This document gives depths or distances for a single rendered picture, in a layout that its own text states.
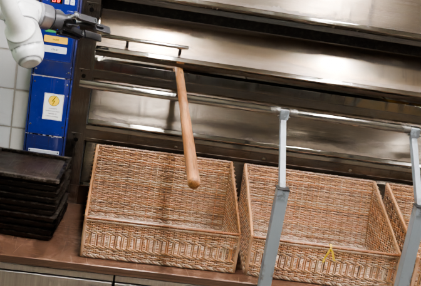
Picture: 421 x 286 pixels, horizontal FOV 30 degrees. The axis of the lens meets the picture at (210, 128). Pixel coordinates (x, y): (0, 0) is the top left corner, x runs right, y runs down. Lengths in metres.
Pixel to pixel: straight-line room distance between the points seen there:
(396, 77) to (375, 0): 0.31
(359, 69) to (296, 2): 0.37
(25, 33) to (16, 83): 0.57
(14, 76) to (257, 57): 0.95
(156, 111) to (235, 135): 0.33
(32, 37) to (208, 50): 0.75
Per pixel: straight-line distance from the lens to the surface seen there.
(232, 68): 2.99
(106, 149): 3.13
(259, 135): 3.16
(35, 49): 2.61
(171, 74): 3.09
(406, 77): 3.22
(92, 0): 3.06
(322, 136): 3.22
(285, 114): 2.77
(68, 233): 2.97
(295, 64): 3.09
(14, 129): 3.19
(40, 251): 2.81
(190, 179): 1.78
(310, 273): 2.88
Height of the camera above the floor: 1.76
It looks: 14 degrees down
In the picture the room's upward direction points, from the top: 9 degrees clockwise
